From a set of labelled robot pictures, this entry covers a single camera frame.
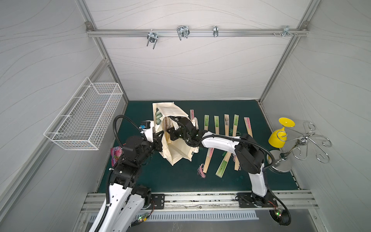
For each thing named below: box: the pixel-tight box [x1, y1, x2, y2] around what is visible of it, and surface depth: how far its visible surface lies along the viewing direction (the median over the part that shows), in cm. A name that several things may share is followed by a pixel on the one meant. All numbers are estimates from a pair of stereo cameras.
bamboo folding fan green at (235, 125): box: [232, 114, 240, 137], surface depth 107 cm
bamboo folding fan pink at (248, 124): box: [243, 116, 254, 139], surface depth 106 cm
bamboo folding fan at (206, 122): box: [203, 114, 210, 132], surface depth 109 cm
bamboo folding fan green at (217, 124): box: [214, 115, 220, 135], surface depth 106 cm
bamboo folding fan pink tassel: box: [224, 114, 229, 137], surface depth 109 cm
